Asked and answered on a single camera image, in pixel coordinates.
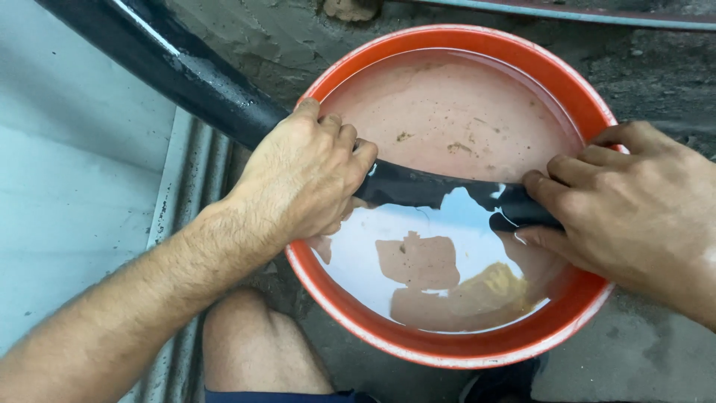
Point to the grey metal door track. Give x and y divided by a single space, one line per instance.
193 168

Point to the black rubber tube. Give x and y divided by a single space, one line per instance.
224 95

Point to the red plastic water basin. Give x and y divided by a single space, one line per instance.
447 350

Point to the person's right hand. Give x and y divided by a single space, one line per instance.
632 218

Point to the person's left hand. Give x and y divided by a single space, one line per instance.
296 173

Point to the dark blue shorts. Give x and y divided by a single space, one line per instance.
279 397

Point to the brown stone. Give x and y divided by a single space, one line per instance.
352 8

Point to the person's bare leg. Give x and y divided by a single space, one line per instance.
257 341

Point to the grey pipe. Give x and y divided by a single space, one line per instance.
587 15

